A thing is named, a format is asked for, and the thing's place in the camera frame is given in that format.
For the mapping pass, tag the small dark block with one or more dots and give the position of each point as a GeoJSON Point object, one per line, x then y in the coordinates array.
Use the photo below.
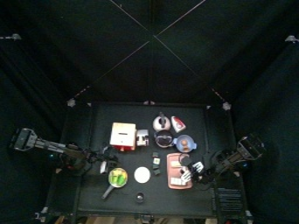
{"type": "Point", "coordinates": [155, 154]}
{"type": "Point", "coordinates": [155, 166]}
{"type": "Point", "coordinates": [156, 172]}

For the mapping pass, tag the white and red toy toaster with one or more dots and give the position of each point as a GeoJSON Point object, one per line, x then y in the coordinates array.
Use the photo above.
{"type": "Point", "coordinates": [123, 135]}

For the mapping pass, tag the metal frame bracket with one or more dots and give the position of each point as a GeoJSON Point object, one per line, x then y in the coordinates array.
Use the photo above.
{"type": "Point", "coordinates": [291, 38]}
{"type": "Point", "coordinates": [71, 102]}
{"type": "Point", "coordinates": [225, 106]}
{"type": "Point", "coordinates": [15, 37]}
{"type": "Point", "coordinates": [40, 214]}
{"type": "Point", "coordinates": [148, 102]}

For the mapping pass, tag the pink toy tray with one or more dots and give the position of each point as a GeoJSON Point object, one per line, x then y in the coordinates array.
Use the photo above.
{"type": "Point", "coordinates": [172, 172]}

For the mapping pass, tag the dark toy cooking pot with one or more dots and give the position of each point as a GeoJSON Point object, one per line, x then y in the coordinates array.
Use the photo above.
{"type": "Point", "coordinates": [163, 138]}

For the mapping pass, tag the grey toy frying pan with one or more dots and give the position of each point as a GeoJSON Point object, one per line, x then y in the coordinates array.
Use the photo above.
{"type": "Point", "coordinates": [116, 179]}

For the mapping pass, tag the green toy vegetable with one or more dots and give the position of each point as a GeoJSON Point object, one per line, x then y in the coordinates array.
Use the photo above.
{"type": "Point", "coordinates": [121, 177]}

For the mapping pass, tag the orange toy egg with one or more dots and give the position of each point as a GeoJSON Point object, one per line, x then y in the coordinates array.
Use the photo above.
{"type": "Point", "coordinates": [183, 142]}

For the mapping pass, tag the white toy food piece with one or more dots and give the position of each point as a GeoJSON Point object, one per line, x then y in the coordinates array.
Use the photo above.
{"type": "Point", "coordinates": [176, 182]}
{"type": "Point", "coordinates": [175, 164]}

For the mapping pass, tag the small toy coffee machine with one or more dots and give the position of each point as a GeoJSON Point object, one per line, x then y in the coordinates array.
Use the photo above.
{"type": "Point", "coordinates": [141, 137]}

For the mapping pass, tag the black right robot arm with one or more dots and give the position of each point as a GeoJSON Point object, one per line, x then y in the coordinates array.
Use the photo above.
{"type": "Point", "coordinates": [237, 156]}

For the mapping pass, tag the small green white block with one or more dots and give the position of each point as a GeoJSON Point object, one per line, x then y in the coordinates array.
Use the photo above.
{"type": "Point", "coordinates": [156, 161]}

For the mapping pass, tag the blue toy bowl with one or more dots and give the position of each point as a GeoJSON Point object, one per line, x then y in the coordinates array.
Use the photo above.
{"type": "Point", "coordinates": [184, 143]}

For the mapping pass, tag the white round plate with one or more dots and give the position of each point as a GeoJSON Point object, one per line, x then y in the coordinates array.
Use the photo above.
{"type": "Point", "coordinates": [141, 174]}

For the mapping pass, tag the white text label sticker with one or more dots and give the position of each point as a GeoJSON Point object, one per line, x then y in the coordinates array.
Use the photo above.
{"type": "Point", "coordinates": [229, 198]}

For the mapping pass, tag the small dark cup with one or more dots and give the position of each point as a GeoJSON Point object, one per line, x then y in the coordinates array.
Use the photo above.
{"type": "Point", "coordinates": [139, 197]}

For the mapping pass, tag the yellow toy corn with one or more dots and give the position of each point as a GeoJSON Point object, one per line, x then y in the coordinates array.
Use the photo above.
{"type": "Point", "coordinates": [113, 176]}

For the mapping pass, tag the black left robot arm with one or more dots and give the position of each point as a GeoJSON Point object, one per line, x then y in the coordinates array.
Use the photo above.
{"type": "Point", "coordinates": [43, 143]}

